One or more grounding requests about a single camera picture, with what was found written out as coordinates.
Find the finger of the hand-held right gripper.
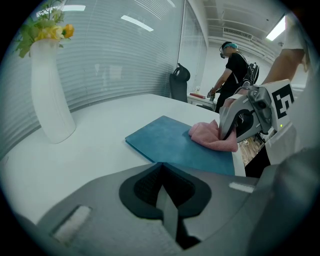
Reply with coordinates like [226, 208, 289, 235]
[219, 90, 254, 140]
[225, 117, 261, 144]

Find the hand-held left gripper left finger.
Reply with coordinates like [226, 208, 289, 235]
[37, 162, 183, 256]

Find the blue book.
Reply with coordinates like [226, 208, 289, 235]
[124, 115, 236, 177]

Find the black office chair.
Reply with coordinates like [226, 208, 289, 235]
[169, 62, 192, 104]

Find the person's right forearm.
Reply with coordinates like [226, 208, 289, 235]
[262, 48, 305, 86]

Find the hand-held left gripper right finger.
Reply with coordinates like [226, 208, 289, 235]
[162, 162, 260, 242]

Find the ceiling light panel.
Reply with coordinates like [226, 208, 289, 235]
[265, 14, 286, 42]

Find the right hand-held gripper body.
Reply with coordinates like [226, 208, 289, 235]
[247, 79, 296, 135]

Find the yellow flower bouquet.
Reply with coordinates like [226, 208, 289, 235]
[14, 0, 76, 59]

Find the white vase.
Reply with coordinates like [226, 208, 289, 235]
[29, 39, 77, 145]

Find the white side table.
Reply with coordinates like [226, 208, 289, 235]
[186, 93, 216, 111]

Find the white ceiling air vent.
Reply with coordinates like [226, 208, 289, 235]
[222, 26, 254, 41]

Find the pink cloth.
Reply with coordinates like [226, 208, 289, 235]
[188, 119, 239, 153]

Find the person's white shirt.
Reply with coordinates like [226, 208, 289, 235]
[264, 14, 320, 166]

